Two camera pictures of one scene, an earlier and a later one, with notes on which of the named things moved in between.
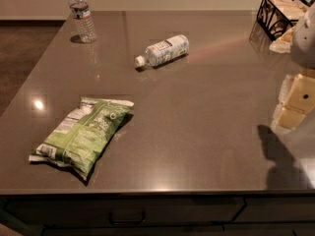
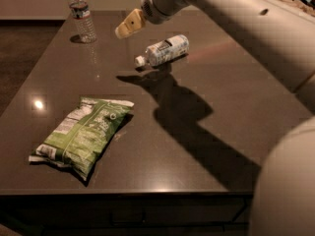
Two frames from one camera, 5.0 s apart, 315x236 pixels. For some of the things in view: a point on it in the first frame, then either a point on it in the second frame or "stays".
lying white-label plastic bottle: (164, 50) stays
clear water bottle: (82, 15) stays
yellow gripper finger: (301, 96) -> (157, 5)
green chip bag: (80, 140) stays
